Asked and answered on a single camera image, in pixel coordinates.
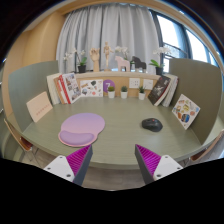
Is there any purple mouse pad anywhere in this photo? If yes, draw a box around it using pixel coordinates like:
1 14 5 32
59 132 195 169
58 113 105 147

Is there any black horse figure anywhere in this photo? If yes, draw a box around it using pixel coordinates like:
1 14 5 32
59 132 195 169
132 56 146 72

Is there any small potted plant right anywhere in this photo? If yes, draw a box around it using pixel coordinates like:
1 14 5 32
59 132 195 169
138 86 145 100

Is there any black computer mouse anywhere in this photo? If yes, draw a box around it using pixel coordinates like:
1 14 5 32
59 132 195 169
142 118 163 132

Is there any pink horse figure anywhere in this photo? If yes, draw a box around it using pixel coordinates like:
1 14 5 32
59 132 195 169
115 56 130 72

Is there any wooden mannequin figure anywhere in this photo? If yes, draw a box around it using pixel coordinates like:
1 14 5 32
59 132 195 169
103 42 113 71

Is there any small potted plant left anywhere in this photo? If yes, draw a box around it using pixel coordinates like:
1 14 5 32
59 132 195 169
108 86 115 99

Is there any wooden chair right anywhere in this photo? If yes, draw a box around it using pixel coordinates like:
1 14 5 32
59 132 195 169
187 129 224 166

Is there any white orchid black pot right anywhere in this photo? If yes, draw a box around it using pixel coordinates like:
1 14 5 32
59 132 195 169
149 47 171 76

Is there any red white book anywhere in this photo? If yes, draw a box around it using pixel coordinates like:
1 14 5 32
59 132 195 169
59 73 81 104

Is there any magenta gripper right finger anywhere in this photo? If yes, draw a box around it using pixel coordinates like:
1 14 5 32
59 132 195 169
135 144 182 184

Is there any colourful sticker card right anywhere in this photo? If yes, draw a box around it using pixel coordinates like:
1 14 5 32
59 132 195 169
172 94 200 130

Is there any sticker picture card centre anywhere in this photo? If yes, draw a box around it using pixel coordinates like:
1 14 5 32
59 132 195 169
80 79 103 97

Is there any purple round sign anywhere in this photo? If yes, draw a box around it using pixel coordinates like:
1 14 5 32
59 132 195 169
103 79 115 93

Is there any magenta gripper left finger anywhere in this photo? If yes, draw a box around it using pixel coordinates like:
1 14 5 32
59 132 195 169
44 145 93 186

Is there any white orchid black pot left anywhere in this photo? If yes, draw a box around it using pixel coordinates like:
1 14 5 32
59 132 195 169
64 48 87 73

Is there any white orchid black pot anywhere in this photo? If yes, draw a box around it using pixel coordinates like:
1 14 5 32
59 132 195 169
64 48 87 73
149 47 171 76

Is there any small potted plant middle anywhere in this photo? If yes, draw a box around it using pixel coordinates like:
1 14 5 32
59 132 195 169
121 86 128 99

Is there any white orchid centre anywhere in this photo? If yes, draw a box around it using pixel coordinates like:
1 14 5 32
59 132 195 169
115 46 128 60

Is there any dark book right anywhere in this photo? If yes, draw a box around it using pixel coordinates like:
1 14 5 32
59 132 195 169
148 76 170 106

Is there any white books right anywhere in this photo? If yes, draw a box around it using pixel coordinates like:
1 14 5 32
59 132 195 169
162 74 179 107

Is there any wooden chair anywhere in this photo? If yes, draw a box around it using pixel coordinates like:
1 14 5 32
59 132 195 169
187 129 224 166
2 117 40 168

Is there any beige card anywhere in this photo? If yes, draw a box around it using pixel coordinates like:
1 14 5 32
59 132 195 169
26 91 52 122

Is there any wooden hand model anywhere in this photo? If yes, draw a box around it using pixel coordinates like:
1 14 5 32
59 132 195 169
90 48 100 72

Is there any white book stack left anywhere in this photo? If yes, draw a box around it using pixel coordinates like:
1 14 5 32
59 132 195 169
47 73 61 105

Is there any small potted plant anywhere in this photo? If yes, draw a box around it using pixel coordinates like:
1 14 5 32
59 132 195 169
108 86 115 99
138 86 145 100
121 86 128 99

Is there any wooden chair left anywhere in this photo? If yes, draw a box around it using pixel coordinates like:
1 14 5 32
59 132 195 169
2 117 40 168

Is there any grey curtain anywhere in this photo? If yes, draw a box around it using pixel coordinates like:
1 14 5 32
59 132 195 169
56 3 160 72

